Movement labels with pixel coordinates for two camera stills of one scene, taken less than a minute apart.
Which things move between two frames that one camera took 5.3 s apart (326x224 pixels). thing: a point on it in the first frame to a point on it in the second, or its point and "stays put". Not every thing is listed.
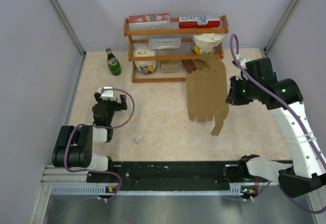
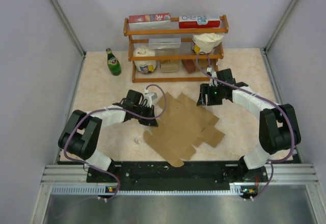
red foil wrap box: x=150 y=21 stays put
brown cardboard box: x=207 y=92 to x=186 y=122
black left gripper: x=119 y=106 to x=149 y=122
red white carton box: x=202 y=22 stays put
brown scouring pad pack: x=189 y=65 stays put
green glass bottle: x=113 y=63 stays put
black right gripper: x=232 y=98 to x=206 y=89
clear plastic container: x=164 y=43 stays put
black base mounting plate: x=175 y=173 stays put
